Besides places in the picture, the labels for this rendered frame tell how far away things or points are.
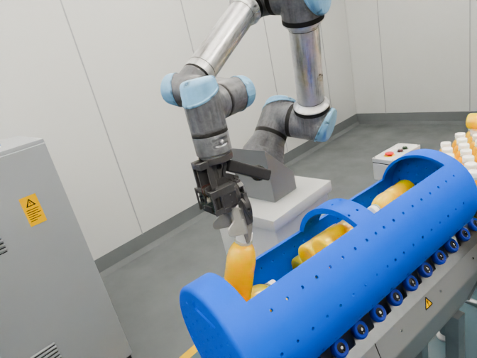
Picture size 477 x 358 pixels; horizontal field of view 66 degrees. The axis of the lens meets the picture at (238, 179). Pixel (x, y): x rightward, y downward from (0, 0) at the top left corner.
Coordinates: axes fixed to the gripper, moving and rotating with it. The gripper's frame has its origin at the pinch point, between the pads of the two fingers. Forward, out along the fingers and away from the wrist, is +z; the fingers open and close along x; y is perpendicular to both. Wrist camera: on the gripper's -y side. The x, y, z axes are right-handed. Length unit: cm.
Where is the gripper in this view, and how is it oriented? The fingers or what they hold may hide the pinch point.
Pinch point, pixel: (243, 234)
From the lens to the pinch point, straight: 84.6
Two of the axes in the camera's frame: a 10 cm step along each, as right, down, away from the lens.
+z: 2.2, 9.2, 3.3
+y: -7.9, 3.6, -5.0
